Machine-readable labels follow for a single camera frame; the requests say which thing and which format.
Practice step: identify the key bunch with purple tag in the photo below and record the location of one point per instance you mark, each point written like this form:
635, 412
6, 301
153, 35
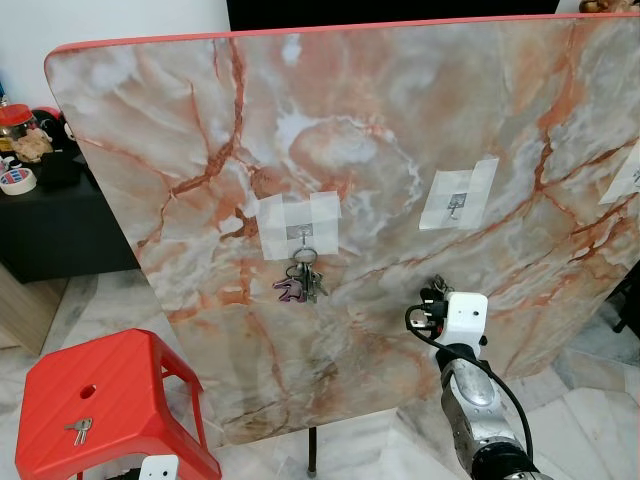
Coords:
305, 278

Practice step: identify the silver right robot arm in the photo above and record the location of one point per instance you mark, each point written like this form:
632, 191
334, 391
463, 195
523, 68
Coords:
475, 400

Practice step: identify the taped metal adhesive hook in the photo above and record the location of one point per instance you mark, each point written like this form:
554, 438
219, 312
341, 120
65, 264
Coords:
458, 198
622, 180
300, 225

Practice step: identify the black table leg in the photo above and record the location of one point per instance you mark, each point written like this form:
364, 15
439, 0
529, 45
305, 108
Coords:
314, 450

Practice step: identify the red plastic stool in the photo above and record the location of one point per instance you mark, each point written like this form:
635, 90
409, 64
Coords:
110, 380

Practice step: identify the black low TV console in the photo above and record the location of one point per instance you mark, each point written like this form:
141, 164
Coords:
60, 235

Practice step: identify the small silver key pair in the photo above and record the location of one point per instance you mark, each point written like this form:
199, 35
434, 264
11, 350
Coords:
80, 431

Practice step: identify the black mouse plush toy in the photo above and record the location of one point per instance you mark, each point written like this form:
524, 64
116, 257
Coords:
50, 120

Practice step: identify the printed white tape roll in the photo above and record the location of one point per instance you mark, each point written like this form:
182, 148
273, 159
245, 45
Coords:
25, 185

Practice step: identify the red lid snack jar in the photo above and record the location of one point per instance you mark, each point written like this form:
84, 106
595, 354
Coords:
15, 140

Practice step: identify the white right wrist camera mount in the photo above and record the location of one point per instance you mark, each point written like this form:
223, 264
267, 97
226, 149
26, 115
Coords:
466, 318

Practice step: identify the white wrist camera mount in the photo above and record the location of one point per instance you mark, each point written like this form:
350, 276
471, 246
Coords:
158, 468
466, 318

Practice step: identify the black furniture frame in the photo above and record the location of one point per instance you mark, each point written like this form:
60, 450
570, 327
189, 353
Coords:
628, 300

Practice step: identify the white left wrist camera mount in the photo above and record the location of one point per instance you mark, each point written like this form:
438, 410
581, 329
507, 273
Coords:
158, 468

